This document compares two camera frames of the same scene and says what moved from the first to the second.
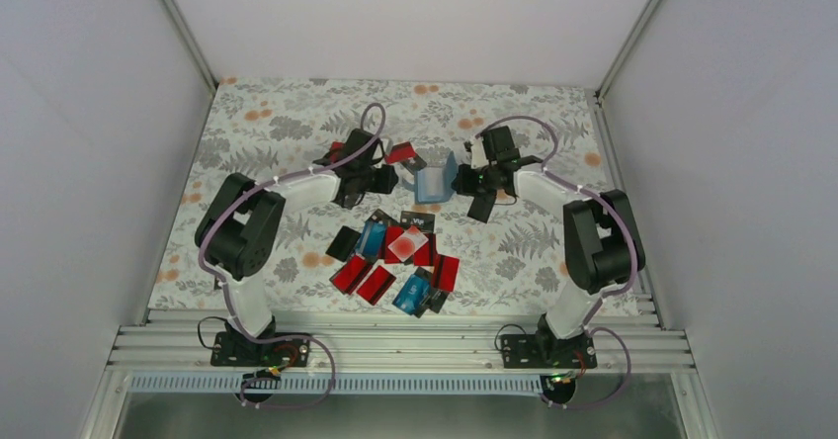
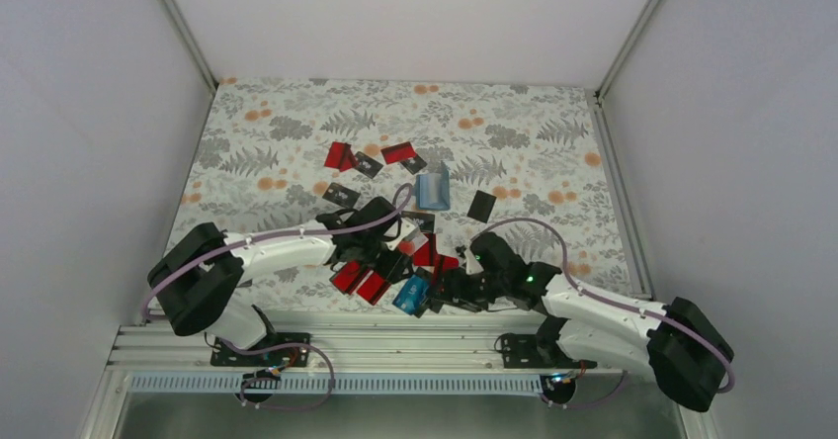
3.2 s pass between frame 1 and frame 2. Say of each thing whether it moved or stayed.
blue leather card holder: moved
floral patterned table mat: stayed
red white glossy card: stayed
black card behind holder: stayed
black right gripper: moved
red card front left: stayed
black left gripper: moved
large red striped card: stayed
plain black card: stayed
